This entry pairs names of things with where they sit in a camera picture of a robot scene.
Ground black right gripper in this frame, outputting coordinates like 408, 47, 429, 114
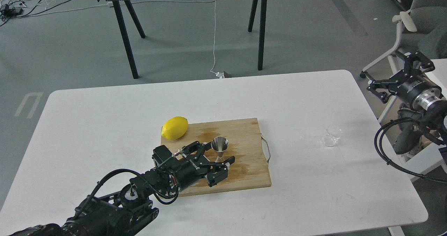
367, 51, 442, 111

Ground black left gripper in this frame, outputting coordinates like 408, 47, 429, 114
171, 141, 236, 192

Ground steel jigger measuring cup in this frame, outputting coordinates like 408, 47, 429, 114
211, 136, 229, 163

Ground small clear glass cup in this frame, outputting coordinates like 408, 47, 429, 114
321, 126, 343, 147

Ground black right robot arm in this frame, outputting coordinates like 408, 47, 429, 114
366, 51, 446, 184

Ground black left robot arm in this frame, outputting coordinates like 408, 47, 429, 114
13, 141, 236, 236

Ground bamboo cutting board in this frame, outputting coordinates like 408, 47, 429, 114
161, 118, 272, 197

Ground yellow lemon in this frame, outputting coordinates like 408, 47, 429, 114
161, 116, 189, 140

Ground white office chair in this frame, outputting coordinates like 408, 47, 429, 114
360, 0, 447, 123

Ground white side table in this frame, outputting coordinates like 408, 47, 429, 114
401, 58, 447, 174

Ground white hanging cable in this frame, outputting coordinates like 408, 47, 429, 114
209, 0, 227, 79

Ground floor cables and adapters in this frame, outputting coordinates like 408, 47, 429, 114
0, 0, 112, 25

